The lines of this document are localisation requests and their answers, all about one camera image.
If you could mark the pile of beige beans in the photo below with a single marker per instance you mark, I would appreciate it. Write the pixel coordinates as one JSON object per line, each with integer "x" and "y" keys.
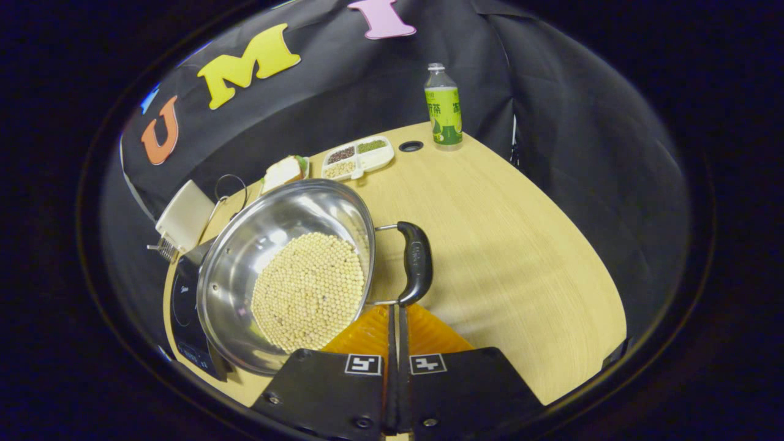
{"x": 306, "y": 294}

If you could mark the green label drink bottle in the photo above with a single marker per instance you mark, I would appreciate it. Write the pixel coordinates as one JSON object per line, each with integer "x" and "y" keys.
{"x": 443, "y": 110}

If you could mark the white toaster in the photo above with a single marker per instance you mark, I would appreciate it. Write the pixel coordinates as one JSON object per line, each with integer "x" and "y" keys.
{"x": 184, "y": 214}

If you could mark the stainless steel pot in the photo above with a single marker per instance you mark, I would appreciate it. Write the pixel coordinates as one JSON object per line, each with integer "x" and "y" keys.
{"x": 269, "y": 233}

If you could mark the pale rectangular plate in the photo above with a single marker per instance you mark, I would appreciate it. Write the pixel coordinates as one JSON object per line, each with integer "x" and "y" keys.
{"x": 305, "y": 166}

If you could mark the black backdrop cloth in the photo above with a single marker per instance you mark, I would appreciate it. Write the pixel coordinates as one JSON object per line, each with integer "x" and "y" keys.
{"x": 367, "y": 92}

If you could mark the black induction cooktop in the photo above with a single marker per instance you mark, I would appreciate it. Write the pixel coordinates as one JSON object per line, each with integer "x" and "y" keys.
{"x": 187, "y": 318}

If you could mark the white divided bean tray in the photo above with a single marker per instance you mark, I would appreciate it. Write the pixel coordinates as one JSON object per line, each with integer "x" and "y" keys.
{"x": 358, "y": 158}

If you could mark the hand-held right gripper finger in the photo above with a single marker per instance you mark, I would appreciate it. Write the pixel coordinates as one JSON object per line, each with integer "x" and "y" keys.
{"x": 389, "y": 380}
{"x": 405, "y": 380}

